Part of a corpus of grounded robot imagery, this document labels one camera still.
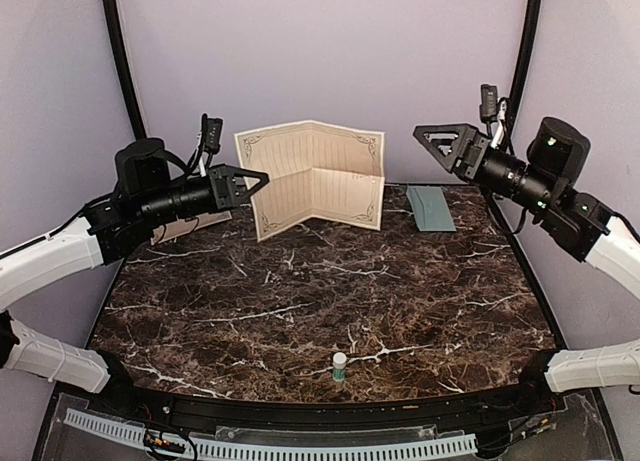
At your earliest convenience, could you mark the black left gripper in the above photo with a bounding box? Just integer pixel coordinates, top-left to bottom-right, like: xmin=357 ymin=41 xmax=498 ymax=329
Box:
xmin=139 ymin=163 xmax=269 ymax=228

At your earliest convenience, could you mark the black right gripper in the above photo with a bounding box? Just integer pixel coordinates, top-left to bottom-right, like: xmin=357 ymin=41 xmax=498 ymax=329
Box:
xmin=414 ymin=122 xmax=557 ymax=215

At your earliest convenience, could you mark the teal envelope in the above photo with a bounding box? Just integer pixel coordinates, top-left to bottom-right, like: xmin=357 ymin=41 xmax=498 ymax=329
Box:
xmin=406 ymin=185 xmax=456 ymax=232

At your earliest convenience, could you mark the beige lined letter paper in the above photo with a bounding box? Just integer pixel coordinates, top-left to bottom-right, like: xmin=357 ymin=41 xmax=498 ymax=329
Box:
xmin=234 ymin=120 xmax=385 ymax=242

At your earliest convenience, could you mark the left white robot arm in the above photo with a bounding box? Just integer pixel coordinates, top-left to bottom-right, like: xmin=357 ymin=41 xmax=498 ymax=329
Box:
xmin=1 ymin=138 xmax=269 ymax=417

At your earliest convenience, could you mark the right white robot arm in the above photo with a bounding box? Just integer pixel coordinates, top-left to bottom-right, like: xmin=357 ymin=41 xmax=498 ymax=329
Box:
xmin=413 ymin=117 xmax=639 ymax=415

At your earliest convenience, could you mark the white green glue stick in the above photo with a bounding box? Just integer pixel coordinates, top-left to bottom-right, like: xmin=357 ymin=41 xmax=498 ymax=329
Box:
xmin=332 ymin=352 xmax=348 ymax=382

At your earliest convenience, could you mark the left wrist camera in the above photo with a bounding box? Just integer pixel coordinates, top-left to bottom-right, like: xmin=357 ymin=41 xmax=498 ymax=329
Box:
xmin=196 ymin=113 xmax=223 ymax=176

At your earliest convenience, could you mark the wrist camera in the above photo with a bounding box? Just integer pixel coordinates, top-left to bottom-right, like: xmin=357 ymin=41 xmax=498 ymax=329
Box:
xmin=196 ymin=113 xmax=223 ymax=176
xmin=479 ymin=84 xmax=509 ymax=136

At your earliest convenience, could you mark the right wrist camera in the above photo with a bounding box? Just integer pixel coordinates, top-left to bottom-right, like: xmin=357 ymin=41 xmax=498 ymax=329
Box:
xmin=479 ymin=84 xmax=509 ymax=136

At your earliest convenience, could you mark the right black frame post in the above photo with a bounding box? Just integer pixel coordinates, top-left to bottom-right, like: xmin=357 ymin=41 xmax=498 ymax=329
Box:
xmin=506 ymin=0 xmax=542 ymax=133

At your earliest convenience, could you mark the black frame post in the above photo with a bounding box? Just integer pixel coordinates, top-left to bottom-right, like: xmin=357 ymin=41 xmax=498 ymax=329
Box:
xmin=101 ymin=0 xmax=147 ymax=139
xmin=506 ymin=0 xmax=542 ymax=133

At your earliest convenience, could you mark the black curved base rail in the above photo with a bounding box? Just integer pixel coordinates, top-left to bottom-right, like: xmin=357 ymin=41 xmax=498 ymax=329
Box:
xmin=89 ymin=385 xmax=565 ymax=433

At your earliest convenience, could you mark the left black frame post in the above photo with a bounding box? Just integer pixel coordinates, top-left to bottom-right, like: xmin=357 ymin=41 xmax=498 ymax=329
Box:
xmin=101 ymin=0 xmax=147 ymax=139

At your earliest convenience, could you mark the white slotted cable duct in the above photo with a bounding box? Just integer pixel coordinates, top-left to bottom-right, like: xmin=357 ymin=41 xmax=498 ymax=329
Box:
xmin=63 ymin=409 xmax=478 ymax=460

